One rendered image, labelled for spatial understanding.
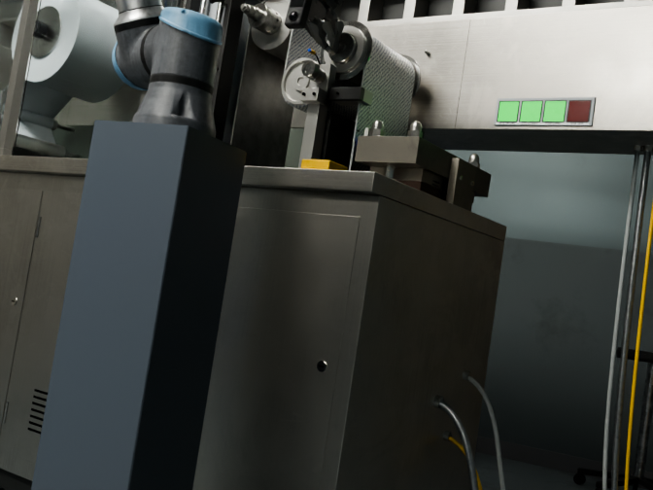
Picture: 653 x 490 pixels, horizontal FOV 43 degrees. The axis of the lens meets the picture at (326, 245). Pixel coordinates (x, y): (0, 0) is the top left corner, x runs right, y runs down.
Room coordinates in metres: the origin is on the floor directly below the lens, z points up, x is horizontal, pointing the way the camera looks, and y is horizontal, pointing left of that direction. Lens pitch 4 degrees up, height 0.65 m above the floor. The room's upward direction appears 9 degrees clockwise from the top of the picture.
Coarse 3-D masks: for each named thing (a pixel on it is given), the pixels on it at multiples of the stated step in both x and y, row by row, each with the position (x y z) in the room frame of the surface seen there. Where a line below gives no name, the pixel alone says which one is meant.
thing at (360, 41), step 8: (352, 32) 1.95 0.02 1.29; (360, 32) 1.94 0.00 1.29; (360, 40) 1.94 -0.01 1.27; (360, 48) 1.94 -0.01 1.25; (328, 56) 1.99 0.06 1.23; (360, 56) 1.93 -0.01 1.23; (336, 64) 1.97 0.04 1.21; (344, 64) 1.96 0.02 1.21; (352, 64) 1.95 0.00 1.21; (336, 72) 1.98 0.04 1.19; (344, 72) 1.96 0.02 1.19; (360, 72) 1.98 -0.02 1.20; (352, 80) 2.02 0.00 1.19; (360, 80) 2.02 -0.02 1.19
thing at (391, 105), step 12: (372, 72) 1.97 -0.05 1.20; (372, 84) 1.97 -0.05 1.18; (384, 84) 2.02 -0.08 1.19; (384, 96) 2.02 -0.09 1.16; (396, 96) 2.07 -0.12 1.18; (408, 96) 2.12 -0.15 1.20; (360, 108) 1.94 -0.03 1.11; (372, 108) 1.99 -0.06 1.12; (384, 108) 2.03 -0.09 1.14; (396, 108) 2.08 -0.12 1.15; (408, 108) 2.13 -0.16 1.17; (360, 120) 1.95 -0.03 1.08; (372, 120) 1.99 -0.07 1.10; (384, 120) 2.04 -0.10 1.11; (396, 120) 2.08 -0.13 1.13; (408, 120) 2.13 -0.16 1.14; (360, 132) 1.95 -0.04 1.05; (384, 132) 2.04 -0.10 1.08; (396, 132) 2.09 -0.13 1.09
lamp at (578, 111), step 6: (570, 102) 1.97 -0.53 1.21; (576, 102) 1.96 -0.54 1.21; (582, 102) 1.96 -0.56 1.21; (588, 102) 1.95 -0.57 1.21; (570, 108) 1.97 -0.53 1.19; (576, 108) 1.96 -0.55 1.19; (582, 108) 1.96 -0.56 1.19; (588, 108) 1.95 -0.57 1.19; (570, 114) 1.97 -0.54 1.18; (576, 114) 1.96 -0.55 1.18; (582, 114) 1.95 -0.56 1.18; (588, 114) 1.95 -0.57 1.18; (570, 120) 1.97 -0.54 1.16; (576, 120) 1.96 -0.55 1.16; (582, 120) 1.95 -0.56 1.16
